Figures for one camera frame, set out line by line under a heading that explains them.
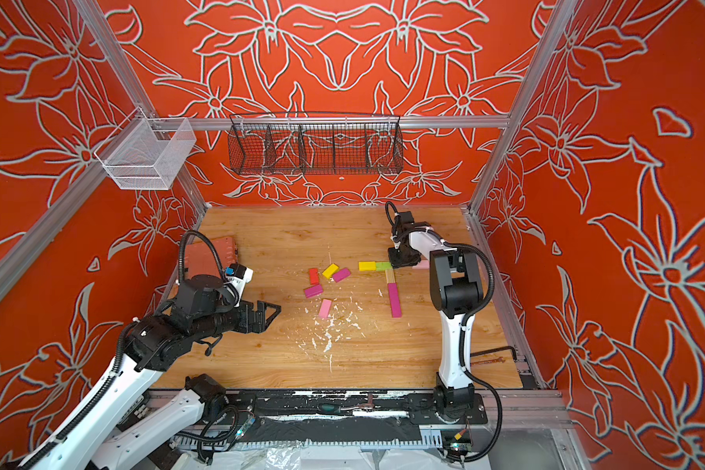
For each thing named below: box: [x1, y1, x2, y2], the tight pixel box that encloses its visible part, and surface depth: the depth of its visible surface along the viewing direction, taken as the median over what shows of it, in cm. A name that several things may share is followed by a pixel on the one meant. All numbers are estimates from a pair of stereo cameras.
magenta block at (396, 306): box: [389, 293, 403, 319], surface depth 93 cm
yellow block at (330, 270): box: [322, 263, 339, 280], surface depth 101 cm
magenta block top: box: [332, 268, 352, 283], surface depth 102 cm
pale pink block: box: [319, 298, 332, 320], surface depth 92 cm
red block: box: [308, 267, 321, 285], surface depth 102 cm
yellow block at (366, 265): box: [358, 261, 376, 272], surface depth 103 cm
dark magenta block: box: [386, 282, 401, 307], surface depth 97 cm
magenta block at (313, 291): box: [304, 283, 324, 299], surface depth 97 cm
